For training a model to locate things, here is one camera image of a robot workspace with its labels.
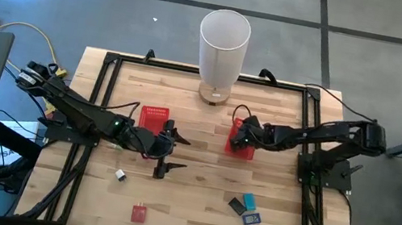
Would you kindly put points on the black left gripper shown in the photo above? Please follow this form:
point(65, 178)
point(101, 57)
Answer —
point(155, 143)

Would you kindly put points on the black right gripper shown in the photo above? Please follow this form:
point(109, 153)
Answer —
point(249, 130)

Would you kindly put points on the pink charger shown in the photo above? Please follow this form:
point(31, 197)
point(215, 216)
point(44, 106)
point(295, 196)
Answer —
point(144, 157)

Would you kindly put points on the green charger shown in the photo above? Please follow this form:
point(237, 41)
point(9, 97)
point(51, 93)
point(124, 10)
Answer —
point(116, 147)

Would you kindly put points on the white black charger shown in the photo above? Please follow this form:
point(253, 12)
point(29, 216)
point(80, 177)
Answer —
point(120, 175)

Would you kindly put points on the teal box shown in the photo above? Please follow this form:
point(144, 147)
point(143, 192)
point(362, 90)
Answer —
point(249, 202)

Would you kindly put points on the red charger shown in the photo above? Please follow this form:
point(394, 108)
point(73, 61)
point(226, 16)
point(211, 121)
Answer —
point(138, 214)

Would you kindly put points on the black box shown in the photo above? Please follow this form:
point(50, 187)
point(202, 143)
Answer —
point(237, 206)

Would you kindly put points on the blue framed device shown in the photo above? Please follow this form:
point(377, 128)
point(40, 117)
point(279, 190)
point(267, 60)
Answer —
point(251, 218)

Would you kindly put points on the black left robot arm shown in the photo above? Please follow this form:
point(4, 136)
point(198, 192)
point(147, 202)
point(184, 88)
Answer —
point(74, 109)

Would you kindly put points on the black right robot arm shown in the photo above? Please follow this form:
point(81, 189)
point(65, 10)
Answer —
point(324, 135)

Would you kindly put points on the red plastic basket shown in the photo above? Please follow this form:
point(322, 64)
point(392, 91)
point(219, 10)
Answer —
point(247, 155)
point(153, 114)

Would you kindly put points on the black table clamp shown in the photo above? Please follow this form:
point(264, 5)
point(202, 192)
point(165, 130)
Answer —
point(268, 75)
point(149, 55)

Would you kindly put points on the white shade table lamp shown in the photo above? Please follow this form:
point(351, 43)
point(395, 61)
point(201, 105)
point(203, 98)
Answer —
point(221, 50)

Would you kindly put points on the small white floor scrap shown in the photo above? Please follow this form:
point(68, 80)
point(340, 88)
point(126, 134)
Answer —
point(154, 19)

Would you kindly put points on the white printed box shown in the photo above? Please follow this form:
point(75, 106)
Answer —
point(3, 155)

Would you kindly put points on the black aluminium table frame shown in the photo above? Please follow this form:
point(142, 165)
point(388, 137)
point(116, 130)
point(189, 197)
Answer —
point(176, 67)

